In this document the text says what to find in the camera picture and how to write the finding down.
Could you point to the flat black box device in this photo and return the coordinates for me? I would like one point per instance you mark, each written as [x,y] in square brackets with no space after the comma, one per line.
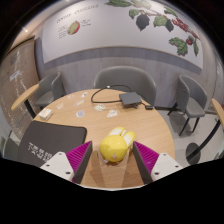
[130,98]

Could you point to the black mouse pad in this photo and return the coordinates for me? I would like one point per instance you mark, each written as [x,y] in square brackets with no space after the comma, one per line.
[50,136]

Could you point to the grey upholstered chair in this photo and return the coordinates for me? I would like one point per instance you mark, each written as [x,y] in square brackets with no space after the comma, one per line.
[9,148]
[50,90]
[191,100]
[125,78]

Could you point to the brown wall board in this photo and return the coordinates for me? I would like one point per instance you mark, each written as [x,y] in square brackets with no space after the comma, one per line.
[16,83]

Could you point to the yellow rabbit-shaped computer mouse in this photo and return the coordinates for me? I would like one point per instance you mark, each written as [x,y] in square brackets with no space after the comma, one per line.
[114,148]

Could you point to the white paper napkin pack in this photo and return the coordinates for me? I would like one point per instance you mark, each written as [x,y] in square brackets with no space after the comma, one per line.
[45,114]

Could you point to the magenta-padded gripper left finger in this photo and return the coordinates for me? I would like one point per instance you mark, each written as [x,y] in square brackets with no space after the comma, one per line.
[78,156]

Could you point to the small black plug adapter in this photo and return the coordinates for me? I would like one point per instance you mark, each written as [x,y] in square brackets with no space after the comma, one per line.
[149,107]

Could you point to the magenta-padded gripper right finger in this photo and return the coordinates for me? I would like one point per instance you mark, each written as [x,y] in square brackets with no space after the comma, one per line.
[148,159]

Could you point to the small pale sticker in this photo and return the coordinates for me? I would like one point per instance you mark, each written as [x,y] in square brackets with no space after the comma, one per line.
[80,114]
[79,102]
[84,94]
[71,96]
[60,106]
[112,113]
[100,107]

